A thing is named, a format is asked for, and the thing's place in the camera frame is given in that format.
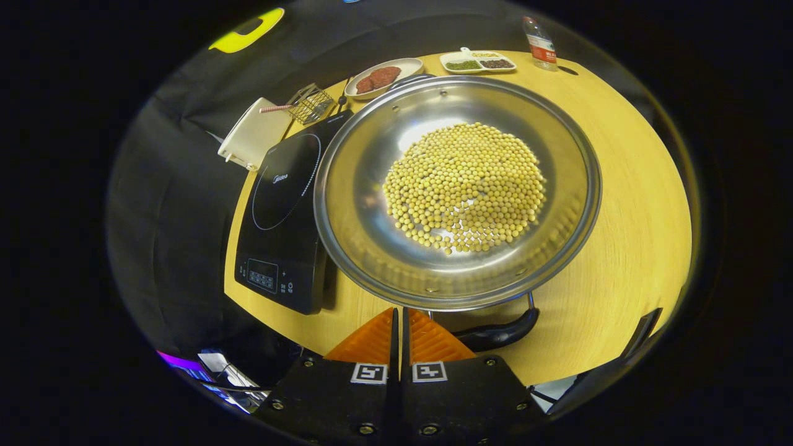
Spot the clear plastic water bottle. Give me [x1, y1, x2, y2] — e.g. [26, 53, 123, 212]
[522, 16, 558, 72]

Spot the steel wire basket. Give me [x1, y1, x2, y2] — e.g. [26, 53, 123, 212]
[260, 83, 336, 126]

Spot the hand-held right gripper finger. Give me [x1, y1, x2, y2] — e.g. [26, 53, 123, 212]
[257, 308, 400, 444]
[401, 308, 546, 444]

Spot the white oval plate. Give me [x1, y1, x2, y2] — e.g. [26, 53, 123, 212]
[344, 58, 425, 101]

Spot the black induction cooktop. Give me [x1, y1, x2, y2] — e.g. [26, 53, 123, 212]
[234, 110, 354, 315]

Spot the white divided bean dish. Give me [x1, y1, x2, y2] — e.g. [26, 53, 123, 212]
[440, 47, 517, 75]

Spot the steel pot with black handles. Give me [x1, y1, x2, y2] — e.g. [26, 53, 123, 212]
[313, 73, 603, 354]

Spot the red raw meat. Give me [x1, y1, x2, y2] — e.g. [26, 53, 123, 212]
[356, 66, 402, 95]

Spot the pile of soybeans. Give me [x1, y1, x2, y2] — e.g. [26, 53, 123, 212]
[382, 122, 548, 255]

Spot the white toaster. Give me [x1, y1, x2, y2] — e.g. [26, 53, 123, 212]
[217, 97, 293, 172]

